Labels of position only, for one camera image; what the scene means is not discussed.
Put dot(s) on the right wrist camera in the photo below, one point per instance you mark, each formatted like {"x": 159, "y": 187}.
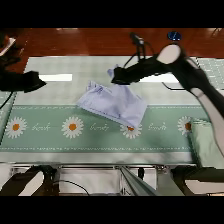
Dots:
{"x": 137, "y": 40}

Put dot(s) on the blue round object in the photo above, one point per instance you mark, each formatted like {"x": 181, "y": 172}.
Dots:
{"x": 174, "y": 35}

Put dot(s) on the light blue shirt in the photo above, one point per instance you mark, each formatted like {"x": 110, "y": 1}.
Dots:
{"x": 116, "y": 103}

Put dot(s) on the pale green garment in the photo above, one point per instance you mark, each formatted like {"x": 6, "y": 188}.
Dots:
{"x": 206, "y": 143}

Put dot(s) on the silver frame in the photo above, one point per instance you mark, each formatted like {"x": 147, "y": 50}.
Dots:
{"x": 136, "y": 183}

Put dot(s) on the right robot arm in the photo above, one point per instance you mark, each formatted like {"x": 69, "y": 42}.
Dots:
{"x": 186, "y": 71}

